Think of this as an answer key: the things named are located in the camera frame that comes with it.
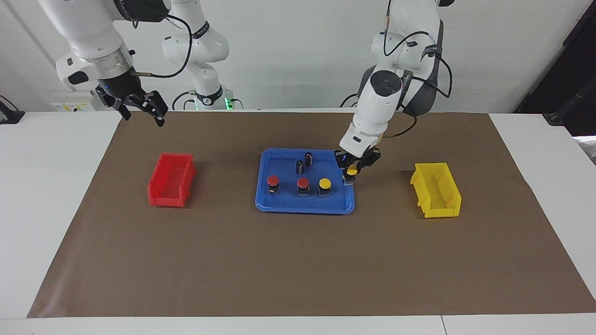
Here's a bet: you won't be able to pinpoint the yellow plastic bin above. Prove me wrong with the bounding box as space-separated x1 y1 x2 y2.
410 162 462 219

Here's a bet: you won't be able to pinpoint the white crumpled sheet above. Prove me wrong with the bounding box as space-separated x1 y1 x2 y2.
577 136 596 164

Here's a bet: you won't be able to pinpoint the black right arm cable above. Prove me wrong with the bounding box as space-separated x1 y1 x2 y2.
130 14 194 79

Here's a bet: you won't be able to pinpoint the blue plastic tray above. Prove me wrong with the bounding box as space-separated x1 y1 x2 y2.
255 148 356 214

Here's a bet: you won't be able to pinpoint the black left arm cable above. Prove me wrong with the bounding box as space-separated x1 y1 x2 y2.
382 0 453 138

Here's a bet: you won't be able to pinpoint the black equipment stand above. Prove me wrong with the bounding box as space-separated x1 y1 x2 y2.
515 0 596 136

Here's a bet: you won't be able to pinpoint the white power strip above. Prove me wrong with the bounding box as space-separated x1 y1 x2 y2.
51 91 97 112

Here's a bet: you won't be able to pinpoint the red plastic bin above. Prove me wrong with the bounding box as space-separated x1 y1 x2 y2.
148 153 196 208

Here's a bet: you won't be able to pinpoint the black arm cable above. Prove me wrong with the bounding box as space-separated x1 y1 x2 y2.
130 14 194 79
382 0 453 138

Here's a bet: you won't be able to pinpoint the black table clamp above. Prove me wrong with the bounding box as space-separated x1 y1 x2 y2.
0 95 25 125

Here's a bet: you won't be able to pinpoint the brown table mat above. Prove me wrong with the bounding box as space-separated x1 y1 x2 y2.
27 110 596 319

